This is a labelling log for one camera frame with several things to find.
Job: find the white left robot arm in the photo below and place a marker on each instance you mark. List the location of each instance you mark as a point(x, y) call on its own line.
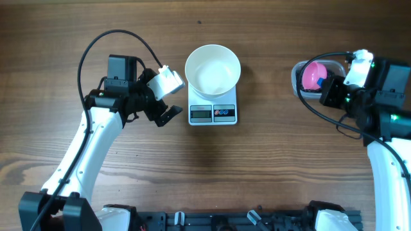
point(64, 200)

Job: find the clear plastic food container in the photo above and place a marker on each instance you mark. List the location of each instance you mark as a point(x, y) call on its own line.
point(333, 68)

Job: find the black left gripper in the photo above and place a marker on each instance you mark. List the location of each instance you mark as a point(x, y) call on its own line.
point(153, 113)

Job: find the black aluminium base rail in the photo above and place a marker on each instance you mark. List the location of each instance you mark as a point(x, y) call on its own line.
point(283, 220)

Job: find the pink scoop with blue handle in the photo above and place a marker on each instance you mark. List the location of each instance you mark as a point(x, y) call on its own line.
point(317, 71)

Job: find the cream white bowl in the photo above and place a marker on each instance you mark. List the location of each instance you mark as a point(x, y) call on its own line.
point(212, 70)

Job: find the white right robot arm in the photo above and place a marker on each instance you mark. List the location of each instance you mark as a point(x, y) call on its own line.
point(375, 99)

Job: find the black beans in container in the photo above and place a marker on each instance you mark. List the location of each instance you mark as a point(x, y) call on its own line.
point(310, 85)

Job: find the white digital kitchen scale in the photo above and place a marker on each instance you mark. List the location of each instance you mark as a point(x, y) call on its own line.
point(218, 111)

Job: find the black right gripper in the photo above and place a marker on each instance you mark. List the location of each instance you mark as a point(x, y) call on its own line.
point(331, 86)

